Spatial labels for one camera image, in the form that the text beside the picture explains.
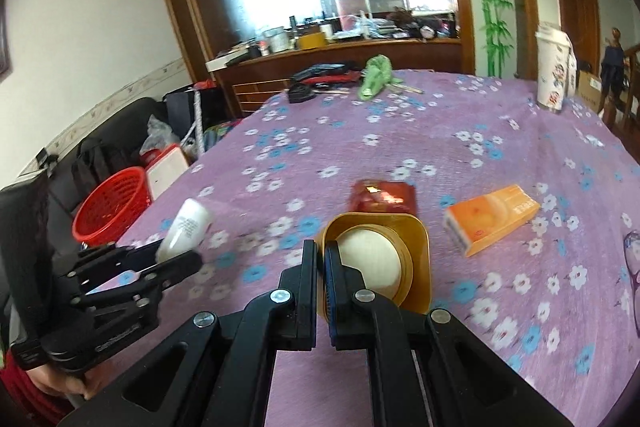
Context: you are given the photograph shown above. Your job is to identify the white plastic bottle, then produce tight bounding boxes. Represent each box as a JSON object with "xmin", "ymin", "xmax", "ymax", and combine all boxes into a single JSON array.
[{"xmin": 155, "ymin": 198, "xmax": 213, "ymax": 263}]

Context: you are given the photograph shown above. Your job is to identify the yellow square container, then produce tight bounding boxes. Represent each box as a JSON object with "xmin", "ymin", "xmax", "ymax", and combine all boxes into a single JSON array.
[{"xmin": 316, "ymin": 212, "xmax": 432, "ymax": 314}]

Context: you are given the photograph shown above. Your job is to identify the red foil wrapper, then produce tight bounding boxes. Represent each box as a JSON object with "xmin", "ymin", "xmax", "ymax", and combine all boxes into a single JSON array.
[{"xmin": 349, "ymin": 179, "xmax": 419, "ymax": 217}]

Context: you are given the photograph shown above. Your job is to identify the orange medicine box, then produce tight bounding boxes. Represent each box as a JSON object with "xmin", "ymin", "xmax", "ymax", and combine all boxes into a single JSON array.
[{"xmin": 444, "ymin": 184, "xmax": 540, "ymax": 257}]

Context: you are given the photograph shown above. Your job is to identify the person's left hand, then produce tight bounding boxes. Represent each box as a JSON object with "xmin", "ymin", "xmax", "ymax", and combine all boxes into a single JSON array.
[{"xmin": 26, "ymin": 361, "xmax": 114, "ymax": 400}]

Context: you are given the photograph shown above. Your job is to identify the red plastic mesh basket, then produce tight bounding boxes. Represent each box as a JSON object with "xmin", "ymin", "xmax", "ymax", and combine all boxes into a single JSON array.
[{"xmin": 72, "ymin": 167, "xmax": 152, "ymax": 247}]

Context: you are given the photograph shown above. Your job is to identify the black backpack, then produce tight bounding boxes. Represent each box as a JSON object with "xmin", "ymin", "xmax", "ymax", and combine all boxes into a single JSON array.
[{"xmin": 70, "ymin": 136, "xmax": 130, "ymax": 198}]

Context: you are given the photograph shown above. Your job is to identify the white red-rimmed storage box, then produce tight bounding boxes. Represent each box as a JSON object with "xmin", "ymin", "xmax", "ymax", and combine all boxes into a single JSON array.
[{"xmin": 145, "ymin": 144, "xmax": 189, "ymax": 202}]

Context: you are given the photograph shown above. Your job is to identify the black leather sofa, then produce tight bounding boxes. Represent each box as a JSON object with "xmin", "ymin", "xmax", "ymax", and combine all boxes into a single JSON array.
[{"xmin": 48, "ymin": 98, "xmax": 167, "ymax": 254}]

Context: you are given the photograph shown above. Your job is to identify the clear plastic bag on sofa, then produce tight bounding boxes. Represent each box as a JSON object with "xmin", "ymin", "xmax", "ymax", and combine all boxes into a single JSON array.
[{"xmin": 140, "ymin": 115, "xmax": 180, "ymax": 155}]

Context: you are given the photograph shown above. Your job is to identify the dark paper shopping bag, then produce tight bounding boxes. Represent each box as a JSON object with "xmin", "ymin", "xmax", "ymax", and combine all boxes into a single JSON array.
[{"xmin": 163, "ymin": 86, "xmax": 230, "ymax": 139}]

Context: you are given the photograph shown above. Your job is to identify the purple floral tablecloth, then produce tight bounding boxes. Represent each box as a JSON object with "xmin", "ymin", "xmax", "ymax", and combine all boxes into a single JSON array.
[{"xmin": 115, "ymin": 70, "xmax": 639, "ymax": 426}]

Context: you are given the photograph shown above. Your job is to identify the wooden brick-pattern counter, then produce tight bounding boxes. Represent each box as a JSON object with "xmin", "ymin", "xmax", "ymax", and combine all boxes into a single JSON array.
[{"xmin": 207, "ymin": 37, "xmax": 464, "ymax": 118}]

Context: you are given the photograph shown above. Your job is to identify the black red pouch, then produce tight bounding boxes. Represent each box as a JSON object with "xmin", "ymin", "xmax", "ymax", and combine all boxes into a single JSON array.
[{"xmin": 286, "ymin": 63, "xmax": 361, "ymax": 104}]

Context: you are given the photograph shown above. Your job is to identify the green cloth rag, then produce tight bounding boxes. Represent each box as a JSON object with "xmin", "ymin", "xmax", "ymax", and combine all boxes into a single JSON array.
[{"xmin": 358, "ymin": 54, "xmax": 402, "ymax": 102}]

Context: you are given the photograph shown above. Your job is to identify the eyeglasses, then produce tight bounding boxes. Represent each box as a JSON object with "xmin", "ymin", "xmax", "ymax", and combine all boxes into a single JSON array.
[{"xmin": 624, "ymin": 231, "xmax": 640, "ymax": 334}]

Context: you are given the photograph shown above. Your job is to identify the white paper cup stack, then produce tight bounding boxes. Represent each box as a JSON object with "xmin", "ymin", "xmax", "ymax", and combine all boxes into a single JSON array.
[{"xmin": 536, "ymin": 23, "xmax": 577, "ymax": 113}]

